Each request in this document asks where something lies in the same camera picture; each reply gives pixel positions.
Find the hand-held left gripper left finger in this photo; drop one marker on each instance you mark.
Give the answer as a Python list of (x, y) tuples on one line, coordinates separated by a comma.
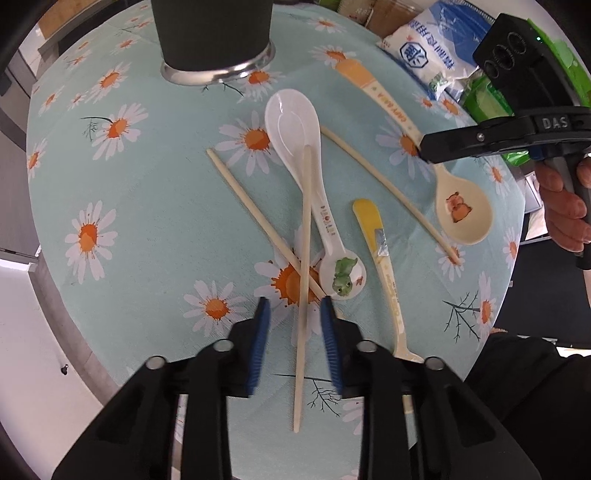
[(258, 341)]

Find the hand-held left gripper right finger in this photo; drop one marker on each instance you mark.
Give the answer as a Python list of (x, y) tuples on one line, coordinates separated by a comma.
[(332, 341)]

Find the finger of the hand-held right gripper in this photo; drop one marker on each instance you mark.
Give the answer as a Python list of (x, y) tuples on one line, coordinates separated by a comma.
[(475, 141)]

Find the beige spoon with capybara print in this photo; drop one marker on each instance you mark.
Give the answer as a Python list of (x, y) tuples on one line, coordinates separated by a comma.
[(461, 210)]

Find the wooden chopstick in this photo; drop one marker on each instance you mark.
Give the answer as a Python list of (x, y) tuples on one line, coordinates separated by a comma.
[(392, 187), (304, 230), (249, 201)]

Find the white spoon with frog figure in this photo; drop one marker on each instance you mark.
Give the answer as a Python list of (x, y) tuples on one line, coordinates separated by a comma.
[(291, 120)]

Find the black utensil holder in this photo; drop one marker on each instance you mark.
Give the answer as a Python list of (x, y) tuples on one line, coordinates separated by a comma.
[(212, 37)]

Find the person's right hand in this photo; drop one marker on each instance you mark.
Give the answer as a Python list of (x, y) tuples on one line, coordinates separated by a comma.
[(561, 203)]

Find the green sugar bag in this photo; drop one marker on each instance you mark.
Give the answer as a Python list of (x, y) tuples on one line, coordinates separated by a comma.
[(489, 104)]

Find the white and blue salt bag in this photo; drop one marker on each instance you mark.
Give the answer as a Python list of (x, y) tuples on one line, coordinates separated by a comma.
[(425, 50)]

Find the clear spice jar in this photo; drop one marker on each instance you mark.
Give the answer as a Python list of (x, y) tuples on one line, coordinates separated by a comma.
[(392, 14)]

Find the daisy print tablecloth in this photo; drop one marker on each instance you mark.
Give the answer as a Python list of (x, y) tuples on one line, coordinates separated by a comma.
[(161, 207)]

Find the person's black jacket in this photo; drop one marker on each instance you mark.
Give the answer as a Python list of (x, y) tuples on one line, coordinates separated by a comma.
[(531, 406)]

